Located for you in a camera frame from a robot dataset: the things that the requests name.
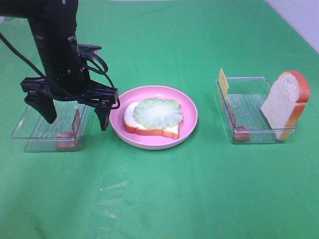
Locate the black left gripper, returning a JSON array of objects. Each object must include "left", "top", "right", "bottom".
[{"left": 20, "top": 69, "right": 119, "bottom": 131}]

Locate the bacon strip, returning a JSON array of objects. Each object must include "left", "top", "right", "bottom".
[
  {"left": 226, "top": 99, "right": 250, "bottom": 142},
  {"left": 55, "top": 109, "right": 80, "bottom": 151}
]

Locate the toast bread slice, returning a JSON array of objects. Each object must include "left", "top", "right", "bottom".
[
  {"left": 124, "top": 102, "right": 181, "bottom": 139},
  {"left": 261, "top": 71, "right": 311, "bottom": 141}
]

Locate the green lettuce leaf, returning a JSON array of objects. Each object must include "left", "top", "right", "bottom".
[{"left": 133, "top": 97, "right": 183, "bottom": 129}]

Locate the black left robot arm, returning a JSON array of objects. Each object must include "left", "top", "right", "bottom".
[{"left": 0, "top": 0, "right": 120, "bottom": 130}]

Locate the left clear plastic container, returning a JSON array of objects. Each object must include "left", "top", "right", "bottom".
[{"left": 11, "top": 101, "right": 88, "bottom": 152}]

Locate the clear plastic container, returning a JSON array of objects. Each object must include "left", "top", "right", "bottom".
[
  {"left": 11, "top": 101, "right": 88, "bottom": 152},
  {"left": 216, "top": 77, "right": 284, "bottom": 144}
]

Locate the pink round plate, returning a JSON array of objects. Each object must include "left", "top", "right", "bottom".
[{"left": 110, "top": 86, "right": 198, "bottom": 150}]

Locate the clear plastic film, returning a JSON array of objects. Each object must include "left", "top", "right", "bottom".
[{"left": 87, "top": 172, "right": 129, "bottom": 239}]

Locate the yellow cheese slice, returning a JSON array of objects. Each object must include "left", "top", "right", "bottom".
[{"left": 218, "top": 68, "right": 229, "bottom": 99}]

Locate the right clear plastic container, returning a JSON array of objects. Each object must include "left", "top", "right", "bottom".
[{"left": 216, "top": 77, "right": 284, "bottom": 144}]

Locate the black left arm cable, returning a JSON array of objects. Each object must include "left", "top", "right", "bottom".
[{"left": 0, "top": 32, "right": 121, "bottom": 110}]

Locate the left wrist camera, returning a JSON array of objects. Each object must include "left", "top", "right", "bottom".
[{"left": 75, "top": 43, "right": 102, "bottom": 59}]

